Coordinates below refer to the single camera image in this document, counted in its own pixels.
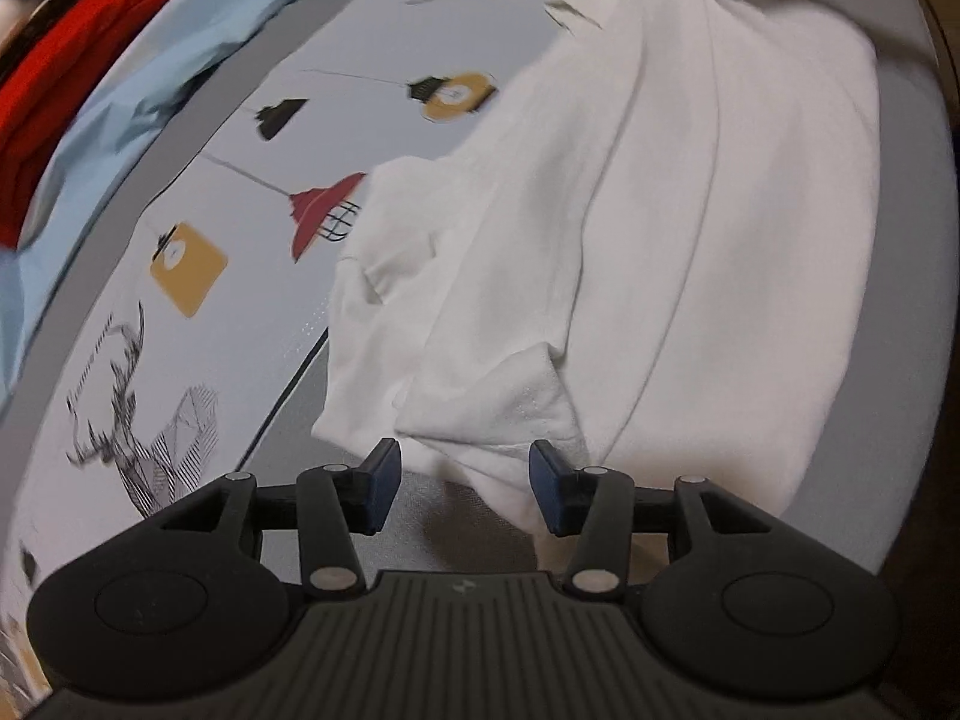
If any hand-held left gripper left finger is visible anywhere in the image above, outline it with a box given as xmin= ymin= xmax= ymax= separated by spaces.
xmin=150 ymin=437 xmax=404 ymax=595

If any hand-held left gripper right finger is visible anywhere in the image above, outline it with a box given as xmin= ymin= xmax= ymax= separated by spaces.
xmin=529 ymin=440 xmax=781 ymax=601

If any white shirt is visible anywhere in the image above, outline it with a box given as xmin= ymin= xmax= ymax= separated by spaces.
xmin=310 ymin=0 xmax=883 ymax=590

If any grey printed table mat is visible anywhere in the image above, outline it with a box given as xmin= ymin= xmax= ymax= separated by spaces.
xmin=0 ymin=0 xmax=950 ymax=700

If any light blue cloth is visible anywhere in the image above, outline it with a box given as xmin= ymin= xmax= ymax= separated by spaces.
xmin=0 ymin=0 xmax=383 ymax=398

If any red cloth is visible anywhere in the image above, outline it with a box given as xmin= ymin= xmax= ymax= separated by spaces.
xmin=0 ymin=0 xmax=208 ymax=250

